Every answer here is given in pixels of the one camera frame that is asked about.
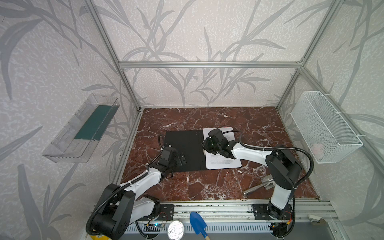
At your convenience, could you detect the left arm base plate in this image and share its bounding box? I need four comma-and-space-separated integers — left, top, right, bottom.
151, 204, 175, 221

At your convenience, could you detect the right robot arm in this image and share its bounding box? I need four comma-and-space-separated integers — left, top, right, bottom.
202, 129, 314, 219

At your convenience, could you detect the aluminium frame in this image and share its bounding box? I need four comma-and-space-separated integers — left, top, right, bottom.
83, 0, 384, 229

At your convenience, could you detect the yellow black glove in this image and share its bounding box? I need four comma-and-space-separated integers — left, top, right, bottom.
90, 235, 111, 240

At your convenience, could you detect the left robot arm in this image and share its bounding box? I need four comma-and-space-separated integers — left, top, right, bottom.
86, 147, 186, 240

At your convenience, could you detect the green circuit board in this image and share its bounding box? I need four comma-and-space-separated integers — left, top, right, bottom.
143, 222, 167, 233

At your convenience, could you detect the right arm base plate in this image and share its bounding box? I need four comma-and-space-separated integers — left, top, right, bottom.
251, 203, 294, 221

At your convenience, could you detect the white wire basket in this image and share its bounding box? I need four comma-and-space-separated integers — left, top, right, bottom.
291, 91, 364, 164

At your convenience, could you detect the teal folder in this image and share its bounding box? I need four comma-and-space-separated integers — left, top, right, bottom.
165, 128, 212, 172

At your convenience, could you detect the paper sheet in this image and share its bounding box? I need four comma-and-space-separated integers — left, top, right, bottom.
203, 128, 242, 170

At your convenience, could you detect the blue trowel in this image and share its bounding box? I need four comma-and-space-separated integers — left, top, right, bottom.
190, 212, 211, 240

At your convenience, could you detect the clear plastic wall tray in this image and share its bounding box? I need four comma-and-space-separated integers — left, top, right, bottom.
42, 94, 120, 163

